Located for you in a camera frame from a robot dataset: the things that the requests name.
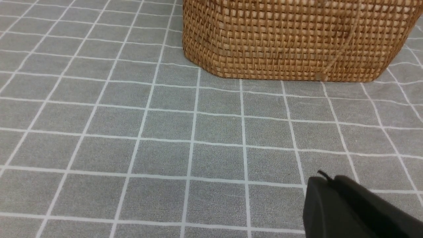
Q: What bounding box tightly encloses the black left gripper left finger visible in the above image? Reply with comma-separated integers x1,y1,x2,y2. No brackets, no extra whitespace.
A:
303,171,374,238

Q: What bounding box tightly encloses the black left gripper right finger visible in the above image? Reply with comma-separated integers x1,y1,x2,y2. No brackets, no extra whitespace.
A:
334,175,423,238

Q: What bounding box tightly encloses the woven rattan basket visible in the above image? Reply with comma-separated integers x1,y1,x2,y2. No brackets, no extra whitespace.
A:
182,0,423,82

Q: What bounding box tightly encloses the grey checked tablecloth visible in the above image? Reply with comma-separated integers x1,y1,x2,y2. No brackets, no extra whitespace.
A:
0,0,422,238

